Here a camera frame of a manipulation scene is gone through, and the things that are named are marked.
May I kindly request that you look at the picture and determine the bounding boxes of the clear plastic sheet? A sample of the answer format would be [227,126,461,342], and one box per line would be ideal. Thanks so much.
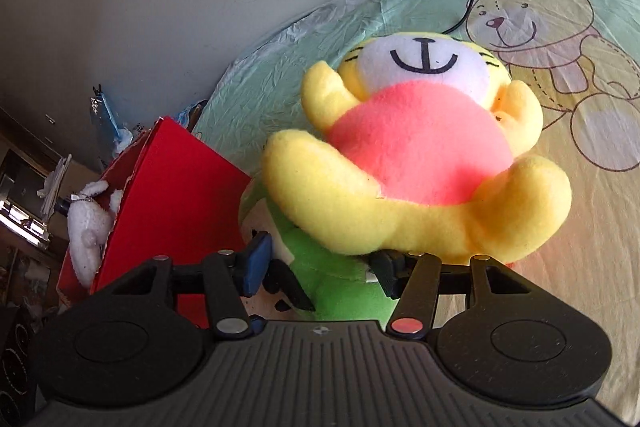
[200,0,451,118]

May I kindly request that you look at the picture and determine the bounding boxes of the yellow plush with pink belly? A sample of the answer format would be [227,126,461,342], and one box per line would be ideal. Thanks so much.
[262,32,573,265]

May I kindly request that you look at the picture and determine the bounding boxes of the white plush with plaid bow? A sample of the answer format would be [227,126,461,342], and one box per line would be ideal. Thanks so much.
[66,179,125,288]

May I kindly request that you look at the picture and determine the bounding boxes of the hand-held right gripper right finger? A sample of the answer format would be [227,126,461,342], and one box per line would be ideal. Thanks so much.
[372,252,548,342]

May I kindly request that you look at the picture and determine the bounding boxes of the dark wooden cabinet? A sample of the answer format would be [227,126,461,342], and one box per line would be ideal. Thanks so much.
[0,107,76,308]

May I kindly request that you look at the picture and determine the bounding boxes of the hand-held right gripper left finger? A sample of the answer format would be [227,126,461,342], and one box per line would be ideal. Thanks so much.
[92,232,273,340]

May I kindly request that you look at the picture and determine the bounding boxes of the red cardboard box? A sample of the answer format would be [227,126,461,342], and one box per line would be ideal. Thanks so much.
[57,117,253,328]

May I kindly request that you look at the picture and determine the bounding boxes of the green plush with black antennae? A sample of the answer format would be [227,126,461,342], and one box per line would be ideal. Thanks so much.
[239,174,401,330]

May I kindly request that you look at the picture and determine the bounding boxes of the white papers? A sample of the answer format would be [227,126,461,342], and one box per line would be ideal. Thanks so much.
[37,154,73,212]

